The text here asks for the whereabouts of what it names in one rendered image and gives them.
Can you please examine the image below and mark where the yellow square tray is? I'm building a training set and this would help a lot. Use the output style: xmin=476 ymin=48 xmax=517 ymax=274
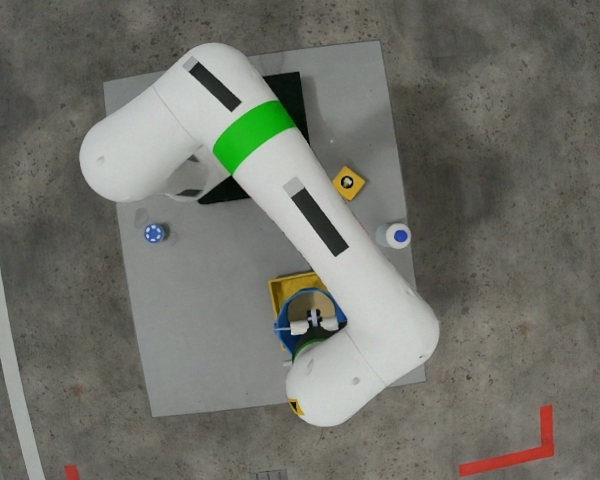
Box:
xmin=268 ymin=272 xmax=330 ymax=319

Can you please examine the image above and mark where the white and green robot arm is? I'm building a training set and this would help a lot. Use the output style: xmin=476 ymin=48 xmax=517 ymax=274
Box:
xmin=80 ymin=43 xmax=439 ymax=427

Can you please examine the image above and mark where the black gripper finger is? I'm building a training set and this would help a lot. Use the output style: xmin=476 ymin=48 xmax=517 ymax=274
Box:
xmin=306 ymin=309 xmax=323 ymax=331

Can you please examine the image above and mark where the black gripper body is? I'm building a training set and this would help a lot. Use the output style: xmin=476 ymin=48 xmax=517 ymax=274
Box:
xmin=302 ymin=322 xmax=330 ymax=337

